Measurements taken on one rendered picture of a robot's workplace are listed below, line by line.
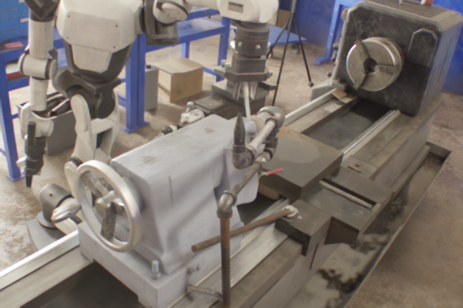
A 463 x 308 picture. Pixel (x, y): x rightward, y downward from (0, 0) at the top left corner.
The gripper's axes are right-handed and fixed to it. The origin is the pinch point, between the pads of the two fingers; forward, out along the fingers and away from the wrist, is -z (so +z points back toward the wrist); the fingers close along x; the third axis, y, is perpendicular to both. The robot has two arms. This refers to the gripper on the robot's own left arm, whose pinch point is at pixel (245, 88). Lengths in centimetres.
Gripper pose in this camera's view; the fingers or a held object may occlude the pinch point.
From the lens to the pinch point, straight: 124.1
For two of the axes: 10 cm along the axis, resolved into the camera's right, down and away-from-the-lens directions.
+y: -3.5, -5.0, 7.9
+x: 9.3, -0.9, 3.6
